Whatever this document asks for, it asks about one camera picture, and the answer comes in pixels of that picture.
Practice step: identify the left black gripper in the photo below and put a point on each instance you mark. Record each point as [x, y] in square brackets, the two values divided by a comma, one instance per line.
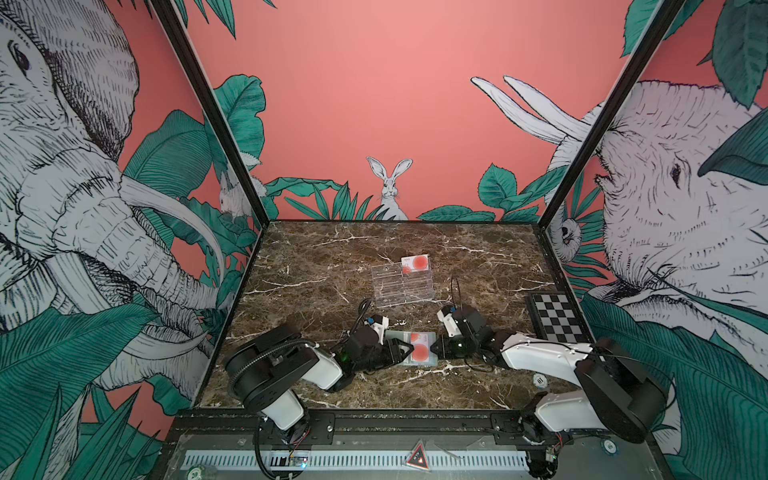
[394, 351]

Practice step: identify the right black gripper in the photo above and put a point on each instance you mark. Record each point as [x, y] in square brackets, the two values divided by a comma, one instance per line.
[445, 347]

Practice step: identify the clear plastic organizer box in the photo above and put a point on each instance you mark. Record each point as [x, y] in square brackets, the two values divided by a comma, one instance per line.
[393, 286]

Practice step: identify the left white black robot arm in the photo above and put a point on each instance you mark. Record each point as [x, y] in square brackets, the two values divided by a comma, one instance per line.
[262, 372]

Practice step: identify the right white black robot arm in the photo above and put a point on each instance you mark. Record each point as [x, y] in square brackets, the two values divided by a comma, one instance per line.
[614, 392]

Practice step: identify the small white round disc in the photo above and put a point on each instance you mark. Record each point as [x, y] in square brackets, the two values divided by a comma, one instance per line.
[540, 381]

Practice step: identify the black white checkerboard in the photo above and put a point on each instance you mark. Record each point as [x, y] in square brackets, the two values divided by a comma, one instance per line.
[554, 318]

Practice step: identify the red warning triangle sticker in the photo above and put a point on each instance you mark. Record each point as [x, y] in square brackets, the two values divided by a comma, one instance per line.
[417, 458]

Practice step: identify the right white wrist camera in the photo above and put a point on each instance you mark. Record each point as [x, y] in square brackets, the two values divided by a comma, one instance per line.
[445, 316]

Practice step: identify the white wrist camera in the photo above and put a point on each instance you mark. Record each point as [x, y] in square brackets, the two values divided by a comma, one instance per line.
[445, 316]
[379, 324]

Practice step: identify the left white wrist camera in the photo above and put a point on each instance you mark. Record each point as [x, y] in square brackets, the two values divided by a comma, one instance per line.
[379, 324]

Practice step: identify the black mounting rail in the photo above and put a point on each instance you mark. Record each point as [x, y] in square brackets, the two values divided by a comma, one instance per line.
[219, 427]

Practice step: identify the white slotted cable duct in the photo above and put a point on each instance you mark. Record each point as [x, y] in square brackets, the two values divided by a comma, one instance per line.
[355, 460]

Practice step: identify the right black frame post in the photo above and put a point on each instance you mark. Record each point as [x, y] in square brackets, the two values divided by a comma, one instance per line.
[652, 36]

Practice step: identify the black frame post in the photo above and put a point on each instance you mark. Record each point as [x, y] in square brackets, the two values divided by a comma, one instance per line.
[167, 14]
[652, 36]

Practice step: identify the left black frame post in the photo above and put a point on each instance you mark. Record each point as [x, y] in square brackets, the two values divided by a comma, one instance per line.
[167, 14]

